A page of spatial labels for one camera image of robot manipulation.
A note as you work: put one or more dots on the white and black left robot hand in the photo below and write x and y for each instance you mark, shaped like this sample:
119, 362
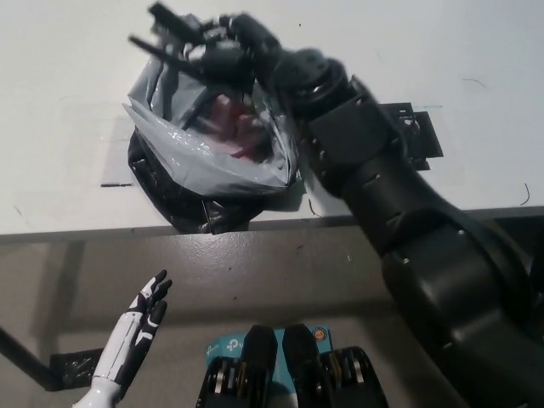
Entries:
136, 331

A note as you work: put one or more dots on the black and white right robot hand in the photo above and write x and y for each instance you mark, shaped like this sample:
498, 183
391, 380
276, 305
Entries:
238, 51

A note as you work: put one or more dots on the grey and black plastic bag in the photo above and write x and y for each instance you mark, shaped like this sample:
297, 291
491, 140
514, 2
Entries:
191, 159

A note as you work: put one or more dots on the pink item inside bag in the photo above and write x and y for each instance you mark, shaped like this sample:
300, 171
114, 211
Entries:
231, 123

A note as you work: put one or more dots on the black floor tape patch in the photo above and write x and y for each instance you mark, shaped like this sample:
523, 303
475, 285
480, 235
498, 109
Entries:
72, 367

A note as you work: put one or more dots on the black tape square marker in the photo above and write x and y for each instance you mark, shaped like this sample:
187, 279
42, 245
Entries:
425, 136

